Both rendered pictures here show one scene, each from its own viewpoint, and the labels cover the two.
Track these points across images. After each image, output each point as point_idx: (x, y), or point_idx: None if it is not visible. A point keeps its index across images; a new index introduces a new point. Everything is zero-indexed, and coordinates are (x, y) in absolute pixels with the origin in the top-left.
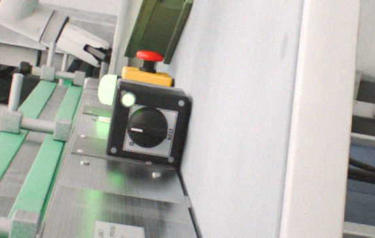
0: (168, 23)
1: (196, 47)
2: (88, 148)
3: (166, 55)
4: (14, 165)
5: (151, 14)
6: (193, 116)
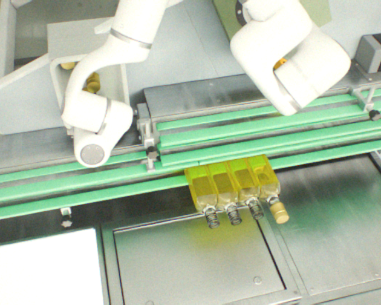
0: None
1: (365, 19)
2: None
3: None
4: None
5: None
6: None
